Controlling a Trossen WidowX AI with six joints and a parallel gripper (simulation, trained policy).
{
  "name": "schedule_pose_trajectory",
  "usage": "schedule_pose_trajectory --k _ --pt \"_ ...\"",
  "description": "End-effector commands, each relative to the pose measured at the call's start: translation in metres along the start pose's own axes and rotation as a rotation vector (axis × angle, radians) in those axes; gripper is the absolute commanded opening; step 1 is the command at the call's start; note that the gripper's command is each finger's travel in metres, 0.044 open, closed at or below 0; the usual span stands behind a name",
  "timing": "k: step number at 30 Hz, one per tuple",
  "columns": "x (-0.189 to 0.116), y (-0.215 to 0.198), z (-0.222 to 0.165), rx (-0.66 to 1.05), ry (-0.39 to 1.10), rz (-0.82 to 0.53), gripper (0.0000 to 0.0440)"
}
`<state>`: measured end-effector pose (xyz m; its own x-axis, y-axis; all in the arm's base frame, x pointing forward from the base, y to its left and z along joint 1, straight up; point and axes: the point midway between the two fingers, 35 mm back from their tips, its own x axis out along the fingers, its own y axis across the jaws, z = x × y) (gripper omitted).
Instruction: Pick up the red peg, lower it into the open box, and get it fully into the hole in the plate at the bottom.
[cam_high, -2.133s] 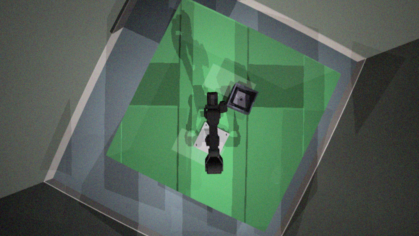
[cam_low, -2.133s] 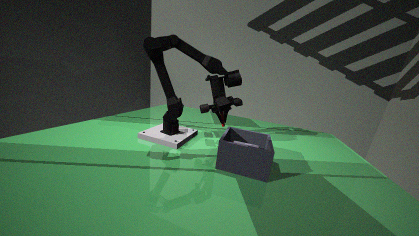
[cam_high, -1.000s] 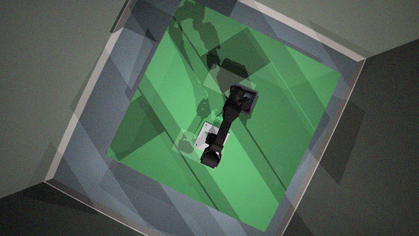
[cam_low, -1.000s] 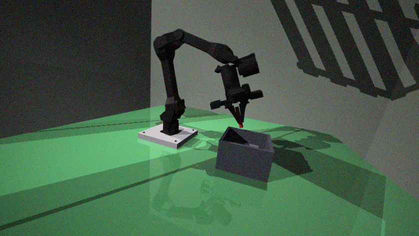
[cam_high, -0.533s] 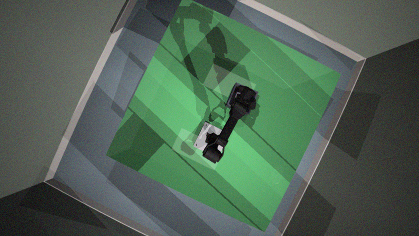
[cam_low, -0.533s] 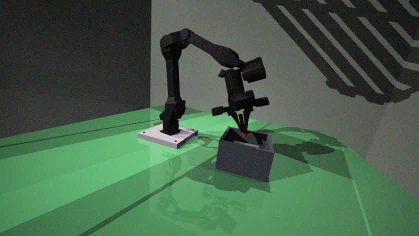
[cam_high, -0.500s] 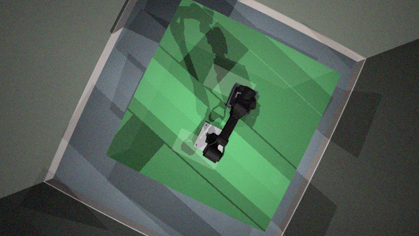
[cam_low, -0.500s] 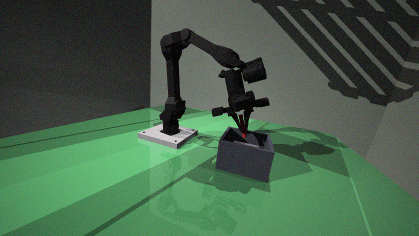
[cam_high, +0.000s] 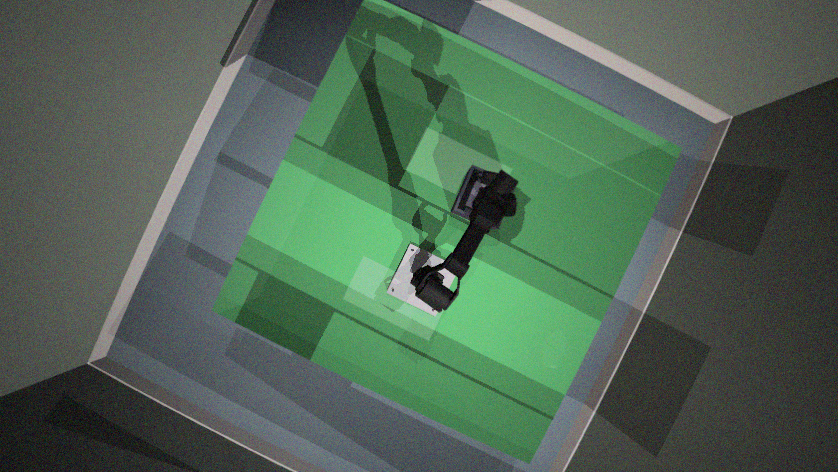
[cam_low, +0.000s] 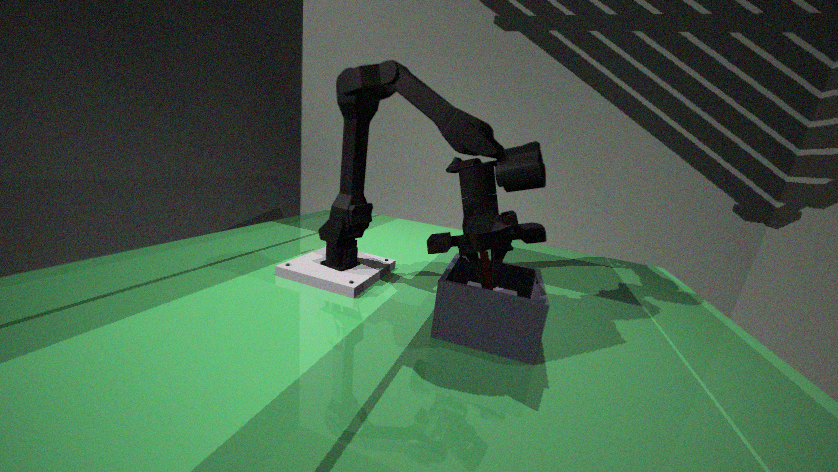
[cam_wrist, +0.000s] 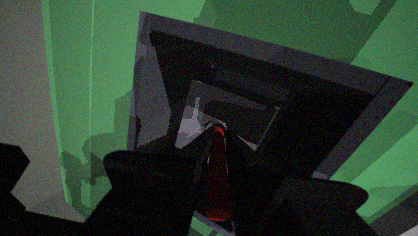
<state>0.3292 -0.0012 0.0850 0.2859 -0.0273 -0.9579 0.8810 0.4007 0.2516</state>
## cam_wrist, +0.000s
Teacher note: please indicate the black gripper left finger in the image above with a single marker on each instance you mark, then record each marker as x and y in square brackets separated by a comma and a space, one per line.
[181, 173]

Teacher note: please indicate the dark red peg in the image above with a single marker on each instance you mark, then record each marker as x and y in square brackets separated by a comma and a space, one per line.
[217, 196]

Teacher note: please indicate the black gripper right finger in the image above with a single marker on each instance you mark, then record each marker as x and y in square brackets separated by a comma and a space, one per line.
[257, 188]

